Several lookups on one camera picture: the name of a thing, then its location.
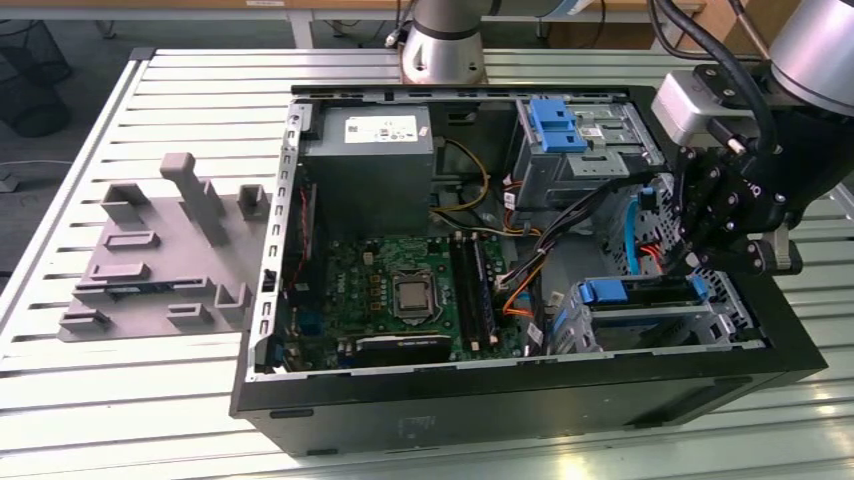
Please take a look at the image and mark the green motherboard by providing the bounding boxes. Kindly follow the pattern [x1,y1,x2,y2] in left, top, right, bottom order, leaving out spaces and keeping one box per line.
[285,230,532,372]

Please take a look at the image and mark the wooden cabinet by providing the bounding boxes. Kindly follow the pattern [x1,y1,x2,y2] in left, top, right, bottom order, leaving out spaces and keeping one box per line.
[679,0,785,66]

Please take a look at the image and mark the black mesh wastebasket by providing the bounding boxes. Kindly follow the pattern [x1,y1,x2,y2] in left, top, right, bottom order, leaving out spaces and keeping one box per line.
[0,22,73,137]

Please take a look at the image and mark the grey parts rack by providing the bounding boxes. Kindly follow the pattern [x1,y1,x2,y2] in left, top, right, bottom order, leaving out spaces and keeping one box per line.
[57,152,274,345]

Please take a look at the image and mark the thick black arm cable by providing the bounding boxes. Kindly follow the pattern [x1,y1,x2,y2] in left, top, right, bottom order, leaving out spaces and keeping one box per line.
[649,0,785,154]

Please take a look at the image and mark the silver optical drive cage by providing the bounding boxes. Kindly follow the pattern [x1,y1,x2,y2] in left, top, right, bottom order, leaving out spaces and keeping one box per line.
[512,94,668,211]

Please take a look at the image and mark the silver CPU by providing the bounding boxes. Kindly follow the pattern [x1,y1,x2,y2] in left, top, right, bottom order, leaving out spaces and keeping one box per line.
[397,282,433,309]

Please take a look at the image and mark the blue data wire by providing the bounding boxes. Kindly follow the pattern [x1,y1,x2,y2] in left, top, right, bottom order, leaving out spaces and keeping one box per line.
[623,187,659,276]

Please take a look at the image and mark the black cable bundle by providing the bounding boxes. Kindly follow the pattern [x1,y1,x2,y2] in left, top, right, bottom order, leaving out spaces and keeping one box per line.
[529,167,668,261]

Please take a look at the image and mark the CPU socket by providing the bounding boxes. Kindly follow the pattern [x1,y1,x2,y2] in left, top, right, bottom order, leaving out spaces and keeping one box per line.
[386,268,446,322]

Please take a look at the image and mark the hard disk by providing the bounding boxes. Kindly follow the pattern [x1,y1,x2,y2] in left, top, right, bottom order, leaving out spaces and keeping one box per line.
[552,277,709,349]

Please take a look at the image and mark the orange red power wire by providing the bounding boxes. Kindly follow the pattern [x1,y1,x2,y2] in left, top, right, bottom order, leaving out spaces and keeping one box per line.
[635,243,669,275]

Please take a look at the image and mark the black RAM stick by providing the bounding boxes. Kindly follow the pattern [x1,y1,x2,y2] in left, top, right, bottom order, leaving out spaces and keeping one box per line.
[465,232,500,347]

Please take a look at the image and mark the white yellow wire bundle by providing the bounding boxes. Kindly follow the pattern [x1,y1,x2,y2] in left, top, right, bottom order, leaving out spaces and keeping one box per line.
[429,208,542,240]

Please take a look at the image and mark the yellow wires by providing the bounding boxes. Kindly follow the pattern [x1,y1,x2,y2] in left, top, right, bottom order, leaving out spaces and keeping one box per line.
[429,138,493,214]

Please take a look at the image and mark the grey power supply unit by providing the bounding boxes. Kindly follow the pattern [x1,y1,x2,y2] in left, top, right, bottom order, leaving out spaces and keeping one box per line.
[296,102,438,241]

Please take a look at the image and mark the black PC case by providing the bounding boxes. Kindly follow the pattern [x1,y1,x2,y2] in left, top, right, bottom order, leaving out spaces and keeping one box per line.
[228,83,831,457]

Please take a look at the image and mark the black graphics card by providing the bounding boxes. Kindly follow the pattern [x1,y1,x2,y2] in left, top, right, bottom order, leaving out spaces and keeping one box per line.
[345,332,454,369]

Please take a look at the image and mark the blue plastic drive latch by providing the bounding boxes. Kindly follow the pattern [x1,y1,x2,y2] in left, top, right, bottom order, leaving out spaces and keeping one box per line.
[529,98,589,154]

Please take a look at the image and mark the white floor cable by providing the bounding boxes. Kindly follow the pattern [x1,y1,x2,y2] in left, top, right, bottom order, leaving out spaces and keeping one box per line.
[0,158,75,171]

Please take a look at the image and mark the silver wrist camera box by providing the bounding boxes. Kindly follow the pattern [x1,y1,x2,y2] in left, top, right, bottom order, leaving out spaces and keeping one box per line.
[649,71,759,147]

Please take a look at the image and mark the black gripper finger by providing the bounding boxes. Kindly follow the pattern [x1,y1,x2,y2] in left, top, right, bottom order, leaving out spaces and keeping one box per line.
[697,222,768,277]
[669,146,735,275]

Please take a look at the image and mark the orange wire loop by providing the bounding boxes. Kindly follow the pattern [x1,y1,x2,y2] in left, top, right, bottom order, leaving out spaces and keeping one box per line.
[497,277,536,319]

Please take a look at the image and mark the wooden top white desk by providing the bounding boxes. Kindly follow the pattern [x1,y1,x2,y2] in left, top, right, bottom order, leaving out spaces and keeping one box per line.
[91,0,707,51]

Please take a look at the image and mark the silver disk bay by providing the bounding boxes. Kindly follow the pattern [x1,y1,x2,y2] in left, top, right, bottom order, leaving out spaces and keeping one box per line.
[542,272,765,354]

